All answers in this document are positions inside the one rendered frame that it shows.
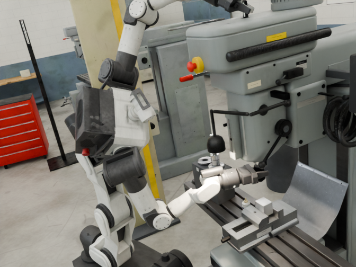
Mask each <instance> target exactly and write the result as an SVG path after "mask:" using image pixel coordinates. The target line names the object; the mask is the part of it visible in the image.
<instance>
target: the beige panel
mask: <svg viewBox="0 0 356 267"><path fill-rule="evenodd" d="M69 1H70V5H71V8H72V12H73V16H74V20H75V24H76V28H77V32H78V36H79V40H80V43H81V47H82V51H83V55H84V59H85V63H86V67H87V71H88V75H89V78H90V82H91V86H92V87H93V88H99V89H100V88H101V86H102V85H103V83H101V82H100V81H99V80H98V75H99V71H100V68H101V65H102V63H103V61H104V60H105V59H106V58H110V59H112V60H114V61H115V59H116V55H117V51H118V47H119V43H120V39H121V35H122V31H123V27H124V21H123V19H124V15H125V12H126V3H125V0H69ZM135 67H137V68H138V71H139V67H138V63H137V61H136V64H135ZM139 87H140V89H141V90H142V92H143V93H144V91H143V86H142V83H141V78H140V72H139V78H138V82H137V85H136V89H137V88H139ZM148 126H149V137H150V139H149V143H148V144H147V145H146V146H145V147H144V148H143V149H142V150H141V151H140V155H141V157H142V159H143V161H144V163H145V168H146V175H144V176H145V179H146V181H147V183H148V186H149V188H150V190H151V192H152V194H153V196H154V198H160V199H162V200H163V201H164V203H165V204H166V199H165V194H164V189H163V184H162V179H161V174H160V170H159V166H158V160H157V155H156V150H155V145H154V140H153V135H152V130H151V127H150V122H149V121H148ZM166 205H167V204H166ZM133 207H134V211H135V217H136V223H135V227H134V230H133V233H132V239H134V240H136V241H138V240H141V239H143V238H145V237H148V236H150V235H152V234H155V233H157V232H159V231H161V230H158V229H156V228H151V227H149V226H148V225H147V224H146V222H145V221H144V220H143V219H142V218H141V216H140V215H139V213H138V211H137V209H136V207H135V205H134V204H133ZM180 222H181V221H180V219H179V218H178V217H177V218H175V219H174V220H172V221H171V224H170V225H169V226H168V228H169V227H171V226H174V225H176V224H178V223H180ZM162 230H163V229H162Z"/></svg>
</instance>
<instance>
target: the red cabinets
mask: <svg viewBox="0 0 356 267"><path fill-rule="evenodd" d="M48 148H49V143H48V139H47V136H46V133H45V130H44V127H43V124H42V121H41V118H40V114H39V111H38V108H37V105H36V103H35V99H34V96H33V93H29V94H24V95H19V96H15V97H10V98H6V99H2V100H0V166H4V168H5V169H7V165H8V164H12V163H16V162H20V161H24V160H27V159H31V158H35V157H39V156H43V157H44V159H46V158H47V157H46V155H47V154H48Z"/></svg>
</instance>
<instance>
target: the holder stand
mask: <svg viewBox="0 0 356 267"><path fill-rule="evenodd" d="M220 166H222V168H223V170H226V169H229V168H232V167H231V166H229V165H226V164H224V163H223V162H220ZM209 168H213V167H212V164H211V157H209V156H207V157H202V158H200V159H198V160H197V161H195V162H193V163H192V169H193V176H194V182H195V188H196V189H199V188H200V187H202V184H201V182H200V175H201V173H200V171H201V170H206V169H209ZM233 197H235V188H234V189H229V190H225V191H224V190H223V189H220V191H219V193H218V194H216V195H215V196H214V197H212V198H211V199H210V200H211V201H213V202H215V203H216V204H218V205H220V204H222V203H224V202H226V201H228V200H230V199H232V198H233Z"/></svg>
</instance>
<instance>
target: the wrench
mask: <svg viewBox="0 0 356 267"><path fill-rule="evenodd" d="M222 20H225V18H222V19H214V20H210V21H205V22H200V23H195V24H190V25H185V26H180V27H177V28H172V29H167V30H168V31H173V30H178V29H183V28H188V27H191V26H196V25H201V24H206V23H211V22H217V21H222Z"/></svg>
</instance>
